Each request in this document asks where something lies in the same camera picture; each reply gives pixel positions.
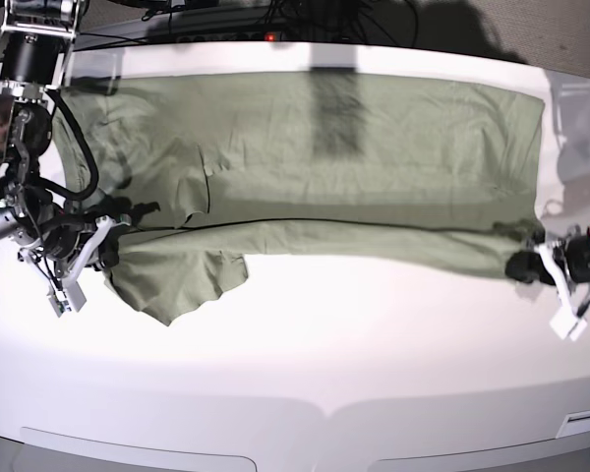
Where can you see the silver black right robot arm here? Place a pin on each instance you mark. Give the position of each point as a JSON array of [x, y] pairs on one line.
[[36, 43]]

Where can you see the green T-shirt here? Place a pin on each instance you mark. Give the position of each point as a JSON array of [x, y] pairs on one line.
[[214, 169]]

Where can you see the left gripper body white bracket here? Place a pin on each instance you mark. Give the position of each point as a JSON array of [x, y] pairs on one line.
[[567, 262]]

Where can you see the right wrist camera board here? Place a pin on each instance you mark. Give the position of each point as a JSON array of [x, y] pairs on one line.
[[58, 305]]

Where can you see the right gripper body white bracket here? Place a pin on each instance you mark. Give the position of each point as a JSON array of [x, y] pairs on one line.
[[66, 247]]

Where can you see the black power strip red light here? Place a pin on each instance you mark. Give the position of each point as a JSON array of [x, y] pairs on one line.
[[271, 35]]

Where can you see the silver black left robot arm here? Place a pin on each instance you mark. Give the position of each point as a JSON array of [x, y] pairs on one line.
[[570, 206]]

